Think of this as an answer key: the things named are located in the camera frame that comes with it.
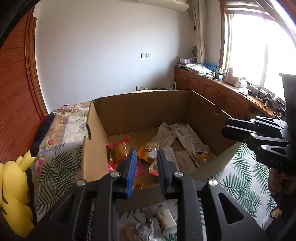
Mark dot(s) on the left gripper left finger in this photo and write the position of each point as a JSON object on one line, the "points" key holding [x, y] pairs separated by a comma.
{"points": [[128, 173]]}

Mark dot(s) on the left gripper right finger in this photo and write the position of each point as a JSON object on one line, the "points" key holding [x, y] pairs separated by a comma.
{"points": [[166, 169]]}

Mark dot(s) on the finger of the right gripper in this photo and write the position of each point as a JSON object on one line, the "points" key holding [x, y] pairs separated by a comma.
{"points": [[259, 124], [251, 137]]}

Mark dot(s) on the pink chicken drumstick packet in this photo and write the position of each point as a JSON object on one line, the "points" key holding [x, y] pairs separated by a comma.
{"points": [[117, 152]]}

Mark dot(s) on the white orange long snack packet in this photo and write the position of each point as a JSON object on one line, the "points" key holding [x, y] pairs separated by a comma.
{"points": [[164, 138]]}

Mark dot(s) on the large white chicken-feet packet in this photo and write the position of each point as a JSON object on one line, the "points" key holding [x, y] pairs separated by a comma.
{"points": [[199, 152]]}

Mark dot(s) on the small white pastry packet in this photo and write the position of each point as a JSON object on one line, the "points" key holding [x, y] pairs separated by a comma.
{"points": [[165, 218]]}

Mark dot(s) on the silver red-topped snack packet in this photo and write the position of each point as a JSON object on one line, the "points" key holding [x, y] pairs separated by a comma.
{"points": [[144, 231]]}

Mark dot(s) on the clear brown tofu packet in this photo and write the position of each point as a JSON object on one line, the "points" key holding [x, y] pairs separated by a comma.
{"points": [[185, 162]]}

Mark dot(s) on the brown gold foil snack packet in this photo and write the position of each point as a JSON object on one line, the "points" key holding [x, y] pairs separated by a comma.
{"points": [[137, 187]]}

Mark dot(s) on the person's right hand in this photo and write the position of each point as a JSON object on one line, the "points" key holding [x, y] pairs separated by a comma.
{"points": [[276, 179]]}

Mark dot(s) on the wooden sideboard cabinet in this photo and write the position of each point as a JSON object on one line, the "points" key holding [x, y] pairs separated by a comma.
{"points": [[223, 95]]}

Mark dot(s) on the brown cardboard box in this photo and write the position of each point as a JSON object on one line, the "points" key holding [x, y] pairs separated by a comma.
{"points": [[139, 116]]}

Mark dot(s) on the leaf-print bed cover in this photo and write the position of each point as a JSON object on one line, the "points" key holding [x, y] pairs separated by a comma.
{"points": [[58, 167]]}

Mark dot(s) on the pink bottle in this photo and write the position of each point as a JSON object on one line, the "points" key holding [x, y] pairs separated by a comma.
{"points": [[229, 76]]}

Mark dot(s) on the folded cloth pile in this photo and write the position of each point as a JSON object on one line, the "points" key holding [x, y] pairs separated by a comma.
{"points": [[199, 69]]}

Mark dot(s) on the floral quilt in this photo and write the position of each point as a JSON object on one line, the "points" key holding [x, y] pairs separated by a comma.
{"points": [[66, 124]]}

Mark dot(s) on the wooden louvered wardrobe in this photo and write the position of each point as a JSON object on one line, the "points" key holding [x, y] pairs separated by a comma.
{"points": [[22, 105]]}

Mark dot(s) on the yellow Pikachu plush toy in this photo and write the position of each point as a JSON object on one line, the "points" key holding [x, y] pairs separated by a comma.
{"points": [[15, 195]]}

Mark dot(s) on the patterned beige curtain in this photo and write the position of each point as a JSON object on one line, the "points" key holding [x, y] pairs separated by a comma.
{"points": [[199, 12]]}

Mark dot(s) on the white wall socket strip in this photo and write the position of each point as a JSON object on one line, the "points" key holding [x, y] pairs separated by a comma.
{"points": [[147, 87]]}

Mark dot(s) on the window with wooden frame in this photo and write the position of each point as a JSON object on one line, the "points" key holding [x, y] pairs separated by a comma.
{"points": [[258, 43]]}

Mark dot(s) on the white wall switch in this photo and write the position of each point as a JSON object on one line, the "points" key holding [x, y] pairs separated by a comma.
{"points": [[145, 55]]}

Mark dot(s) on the white wall air conditioner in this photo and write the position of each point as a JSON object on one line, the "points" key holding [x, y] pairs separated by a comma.
{"points": [[170, 4]]}

